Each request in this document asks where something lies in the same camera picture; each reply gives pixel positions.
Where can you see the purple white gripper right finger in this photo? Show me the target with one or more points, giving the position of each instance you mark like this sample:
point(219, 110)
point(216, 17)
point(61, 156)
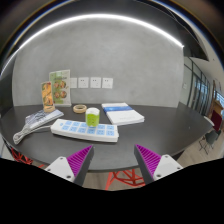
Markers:
point(154, 166)

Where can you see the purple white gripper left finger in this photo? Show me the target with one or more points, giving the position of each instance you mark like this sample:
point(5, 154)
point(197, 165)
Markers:
point(74, 167)

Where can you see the green white charger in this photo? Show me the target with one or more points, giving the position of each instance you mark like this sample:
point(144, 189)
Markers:
point(92, 117)

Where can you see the red metal chair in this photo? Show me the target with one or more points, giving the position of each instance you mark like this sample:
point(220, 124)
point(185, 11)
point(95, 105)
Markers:
point(127, 177)

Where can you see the white power strip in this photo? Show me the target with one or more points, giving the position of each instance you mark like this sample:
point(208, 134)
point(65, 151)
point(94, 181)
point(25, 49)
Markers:
point(80, 130)

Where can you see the red chair at left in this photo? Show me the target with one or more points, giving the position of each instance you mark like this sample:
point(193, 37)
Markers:
point(20, 157)

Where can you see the tape roll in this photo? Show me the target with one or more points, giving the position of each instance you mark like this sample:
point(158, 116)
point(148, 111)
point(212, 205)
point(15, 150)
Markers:
point(80, 108)

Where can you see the grey magazine booklet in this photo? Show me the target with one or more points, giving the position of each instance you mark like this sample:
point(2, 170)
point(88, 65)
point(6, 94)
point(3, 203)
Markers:
point(41, 117)

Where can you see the white book blue band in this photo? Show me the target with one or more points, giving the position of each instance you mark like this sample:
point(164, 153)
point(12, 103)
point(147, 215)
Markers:
point(122, 114)

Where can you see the dark chair at right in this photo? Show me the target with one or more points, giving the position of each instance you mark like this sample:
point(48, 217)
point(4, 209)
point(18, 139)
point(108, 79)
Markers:
point(208, 140)

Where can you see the small food menu stand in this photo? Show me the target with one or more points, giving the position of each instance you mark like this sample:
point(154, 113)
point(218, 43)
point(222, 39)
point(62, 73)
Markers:
point(47, 97)

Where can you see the tall green menu card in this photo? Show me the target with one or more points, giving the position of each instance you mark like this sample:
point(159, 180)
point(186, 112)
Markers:
point(60, 81)

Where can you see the ceiling light strip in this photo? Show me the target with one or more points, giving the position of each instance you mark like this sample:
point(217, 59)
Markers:
point(93, 17)

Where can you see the white wall socket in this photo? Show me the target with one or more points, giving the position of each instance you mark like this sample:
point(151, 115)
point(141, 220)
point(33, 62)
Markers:
point(95, 82)
point(83, 82)
point(73, 82)
point(107, 83)

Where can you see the white wall socket left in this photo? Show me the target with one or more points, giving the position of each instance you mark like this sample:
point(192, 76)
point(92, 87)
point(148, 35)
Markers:
point(73, 82)

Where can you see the white wall socket right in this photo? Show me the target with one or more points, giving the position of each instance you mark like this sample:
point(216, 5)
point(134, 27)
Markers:
point(107, 83)

